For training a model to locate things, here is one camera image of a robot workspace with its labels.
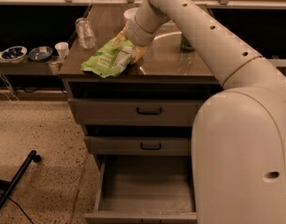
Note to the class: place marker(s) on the green rice chip bag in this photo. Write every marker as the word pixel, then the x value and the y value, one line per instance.
pixel 111 60

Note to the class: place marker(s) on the low side shelf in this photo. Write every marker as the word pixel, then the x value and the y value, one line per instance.
pixel 30 68

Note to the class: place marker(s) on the blue patterned bowl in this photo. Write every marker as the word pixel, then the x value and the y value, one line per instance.
pixel 14 54

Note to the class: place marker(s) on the white paper cup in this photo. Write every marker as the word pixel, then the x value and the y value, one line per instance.
pixel 62 49

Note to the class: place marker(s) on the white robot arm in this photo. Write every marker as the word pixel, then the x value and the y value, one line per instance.
pixel 239 134

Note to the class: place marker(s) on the dark blue bowl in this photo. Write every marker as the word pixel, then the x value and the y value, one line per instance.
pixel 40 54

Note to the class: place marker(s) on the white ceramic bowl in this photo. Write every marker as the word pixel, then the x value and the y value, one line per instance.
pixel 129 13

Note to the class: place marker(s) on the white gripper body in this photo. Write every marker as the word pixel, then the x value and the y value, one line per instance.
pixel 137 34

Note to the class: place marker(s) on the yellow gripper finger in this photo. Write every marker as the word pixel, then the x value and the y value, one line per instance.
pixel 137 52
pixel 121 37

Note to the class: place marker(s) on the middle grey drawer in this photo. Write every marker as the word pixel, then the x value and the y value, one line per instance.
pixel 138 146

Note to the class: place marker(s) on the top grey drawer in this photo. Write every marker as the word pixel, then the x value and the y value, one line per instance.
pixel 134 112

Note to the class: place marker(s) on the grey drawer cabinet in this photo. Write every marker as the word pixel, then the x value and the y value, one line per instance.
pixel 164 73

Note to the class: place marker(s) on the clear plastic bottle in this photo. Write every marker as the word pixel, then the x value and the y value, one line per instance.
pixel 85 33

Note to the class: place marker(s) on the black stand leg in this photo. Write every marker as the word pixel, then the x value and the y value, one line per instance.
pixel 8 186

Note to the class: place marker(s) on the green soda can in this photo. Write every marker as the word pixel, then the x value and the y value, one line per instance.
pixel 185 44

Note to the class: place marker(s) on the bottom open grey drawer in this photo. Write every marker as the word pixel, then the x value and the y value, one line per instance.
pixel 144 190

